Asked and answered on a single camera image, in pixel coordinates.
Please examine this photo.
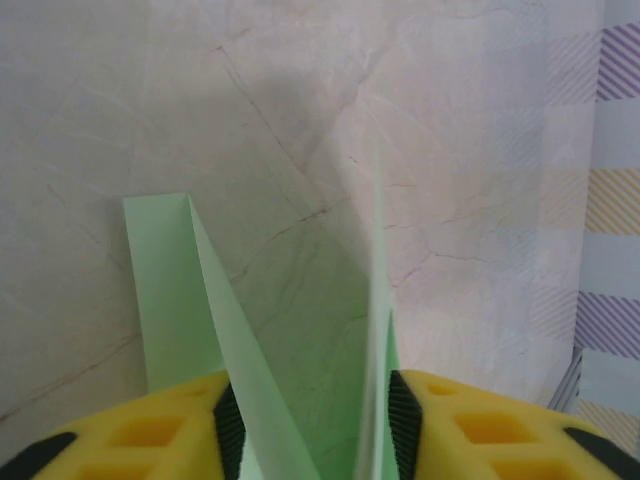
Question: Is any light green paper sheet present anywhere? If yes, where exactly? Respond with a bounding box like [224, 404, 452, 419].
[122, 144, 404, 480]

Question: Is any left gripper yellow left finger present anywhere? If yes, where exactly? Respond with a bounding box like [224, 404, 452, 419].
[14, 370, 249, 480]

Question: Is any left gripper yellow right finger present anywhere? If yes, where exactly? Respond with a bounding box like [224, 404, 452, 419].
[387, 368, 621, 480]

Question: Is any right aluminium side rail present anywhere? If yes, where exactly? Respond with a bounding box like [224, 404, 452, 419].
[547, 347, 586, 417]

